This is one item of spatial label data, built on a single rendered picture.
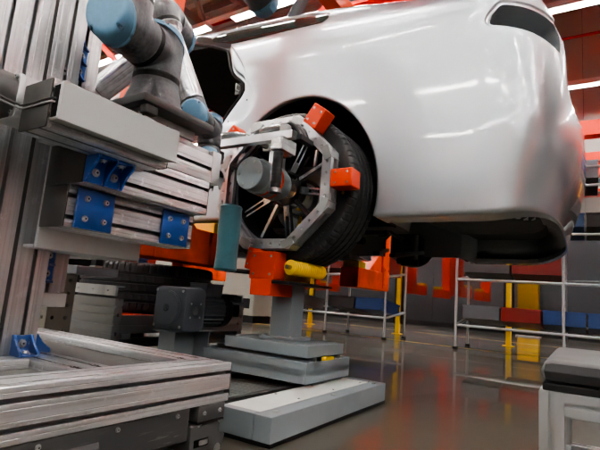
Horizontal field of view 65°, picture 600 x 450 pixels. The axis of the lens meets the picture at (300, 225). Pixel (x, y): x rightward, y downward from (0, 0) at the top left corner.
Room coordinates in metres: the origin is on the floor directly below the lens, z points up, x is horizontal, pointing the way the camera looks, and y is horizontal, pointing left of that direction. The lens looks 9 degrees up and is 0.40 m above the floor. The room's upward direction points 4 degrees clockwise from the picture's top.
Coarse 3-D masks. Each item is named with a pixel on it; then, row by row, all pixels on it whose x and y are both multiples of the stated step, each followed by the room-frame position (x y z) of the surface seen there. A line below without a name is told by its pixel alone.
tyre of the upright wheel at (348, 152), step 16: (336, 128) 1.80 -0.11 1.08; (336, 144) 1.78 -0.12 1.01; (352, 144) 1.83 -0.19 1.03; (352, 160) 1.75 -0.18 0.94; (368, 160) 1.93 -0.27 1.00; (368, 176) 1.86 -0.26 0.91; (352, 192) 1.74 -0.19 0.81; (368, 192) 1.86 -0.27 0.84; (336, 208) 1.77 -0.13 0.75; (352, 208) 1.77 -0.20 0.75; (368, 208) 1.88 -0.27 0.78; (336, 224) 1.77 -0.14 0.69; (352, 224) 1.83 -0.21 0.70; (368, 224) 1.93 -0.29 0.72; (320, 240) 1.80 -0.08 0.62; (336, 240) 1.82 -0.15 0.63; (352, 240) 1.91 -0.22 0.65; (288, 256) 1.88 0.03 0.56; (304, 256) 1.84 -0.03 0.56; (320, 256) 1.87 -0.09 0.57; (336, 256) 1.95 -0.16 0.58
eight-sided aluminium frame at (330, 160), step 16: (256, 128) 1.89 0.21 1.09; (304, 128) 1.76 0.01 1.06; (320, 144) 1.72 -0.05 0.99; (224, 160) 1.97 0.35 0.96; (240, 160) 1.98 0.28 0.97; (336, 160) 1.73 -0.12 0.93; (224, 176) 1.97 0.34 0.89; (224, 192) 1.97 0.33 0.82; (320, 192) 1.72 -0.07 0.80; (336, 192) 1.74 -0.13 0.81; (320, 208) 1.71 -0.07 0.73; (304, 224) 1.75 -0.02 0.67; (320, 224) 1.77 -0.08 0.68; (240, 240) 1.90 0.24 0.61; (256, 240) 1.86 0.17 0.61; (272, 240) 1.82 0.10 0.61; (288, 240) 1.78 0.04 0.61; (304, 240) 1.80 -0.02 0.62
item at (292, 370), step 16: (208, 352) 1.99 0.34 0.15; (224, 352) 1.95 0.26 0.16; (240, 352) 1.97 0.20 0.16; (256, 352) 1.95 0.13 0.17; (240, 368) 1.90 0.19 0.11; (256, 368) 1.86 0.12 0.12; (272, 368) 1.82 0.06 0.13; (288, 368) 1.78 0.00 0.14; (304, 368) 1.75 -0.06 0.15; (320, 368) 1.83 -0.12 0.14; (336, 368) 1.94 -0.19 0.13; (304, 384) 1.74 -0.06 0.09
